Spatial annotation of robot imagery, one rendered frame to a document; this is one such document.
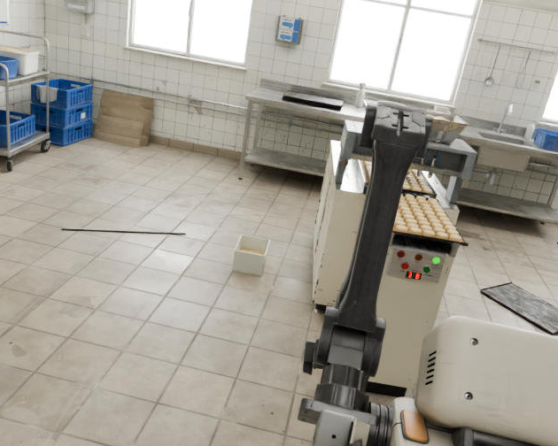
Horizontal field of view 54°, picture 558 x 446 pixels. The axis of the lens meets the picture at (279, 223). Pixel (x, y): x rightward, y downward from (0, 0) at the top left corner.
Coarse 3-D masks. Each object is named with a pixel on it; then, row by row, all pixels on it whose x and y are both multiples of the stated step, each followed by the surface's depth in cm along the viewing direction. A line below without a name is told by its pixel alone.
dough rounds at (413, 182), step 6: (360, 162) 351; (366, 162) 345; (366, 168) 334; (366, 174) 325; (414, 174) 339; (366, 180) 314; (408, 180) 323; (414, 180) 323; (420, 180) 325; (408, 186) 308; (414, 186) 311; (420, 186) 318; (426, 186) 314; (426, 192) 306; (432, 192) 312
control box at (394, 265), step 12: (396, 252) 243; (408, 252) 243; (420, 252) 242; (432, 252) 244; (396, 264) 245; (408, 264) 244; (420, 264) 244; (432, 264) 244; (408, 276) 247; (420, 276) 246; (432, 276) 246
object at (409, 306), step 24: (408, 240) 253; (384, 288) 253; (408, 288) 252; (432, 288) 252; (384, 312) 258; (408, 312) 257; (432, 312) 256; (384, 336) 263; (408, 336) 262; (384, 360) 267; (408, 360) 267; (384, 384) 276; (408, 384) 272
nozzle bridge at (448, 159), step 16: (352, 128) 304; (352, 144) 299; (432, 144) 298; (464, 144) 313; (368, 160) 306; (416, 160) 309; (448, 160) 308; (464, 160) 301; (336, 176) 321; (464, 176) 302; (448, 192) 324
